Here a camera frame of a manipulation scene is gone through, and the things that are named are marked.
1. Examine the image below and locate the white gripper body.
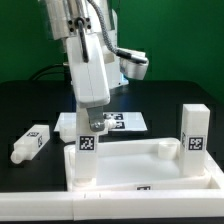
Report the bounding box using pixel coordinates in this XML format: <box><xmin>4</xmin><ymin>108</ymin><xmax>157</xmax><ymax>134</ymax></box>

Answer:
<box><xmin>66</xmin><ymin>34</ymin><xmax>110</xmax><ymax>108</ymax></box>

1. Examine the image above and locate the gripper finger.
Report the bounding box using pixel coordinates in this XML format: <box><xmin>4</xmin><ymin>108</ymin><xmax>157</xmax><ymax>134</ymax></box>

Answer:
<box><xmin>87</xmin><ymin>106</ymin><xmax>105</xmax><ymax>132</ymax></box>

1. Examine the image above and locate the white desk top tray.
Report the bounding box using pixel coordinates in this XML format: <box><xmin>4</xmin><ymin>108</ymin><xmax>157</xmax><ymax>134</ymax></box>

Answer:
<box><xmin>64</xmin><ymin>138</ymin><xmax>211</xmax><ymax>191</ymax></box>

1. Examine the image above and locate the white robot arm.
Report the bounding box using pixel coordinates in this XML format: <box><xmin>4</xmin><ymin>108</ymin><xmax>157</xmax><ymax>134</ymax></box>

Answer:
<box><xmin>38</xmin><ymin>0</ymin><xmax>122</xmax><ymax>132</ymax></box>

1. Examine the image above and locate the white marker sheet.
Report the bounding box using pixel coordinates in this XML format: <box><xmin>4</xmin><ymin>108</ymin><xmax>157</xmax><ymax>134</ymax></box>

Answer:
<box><xmin>54</xmin><ymin>112</ymin><xmax>148</xmax><ymax>132</ymax></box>

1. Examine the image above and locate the white L-shaped fence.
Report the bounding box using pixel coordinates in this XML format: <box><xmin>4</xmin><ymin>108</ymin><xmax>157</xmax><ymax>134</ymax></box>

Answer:
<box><xmin>0</xmin><ymin>153</ymin><xmax>224</xmax><ymax>221</ymax></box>

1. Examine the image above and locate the black cable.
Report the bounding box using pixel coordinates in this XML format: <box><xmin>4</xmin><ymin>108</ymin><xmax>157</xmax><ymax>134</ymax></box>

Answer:
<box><xmin>29</xmin><ymin>61</ymin><xmax>73</xmax><ymax>82</ymax></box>

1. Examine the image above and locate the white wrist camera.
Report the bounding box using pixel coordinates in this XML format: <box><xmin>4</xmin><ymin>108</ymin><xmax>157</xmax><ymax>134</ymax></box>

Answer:
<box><xmin>117</xmin><ymin>48</ymin><xmax>149</xmax><ymax>80</ymax></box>

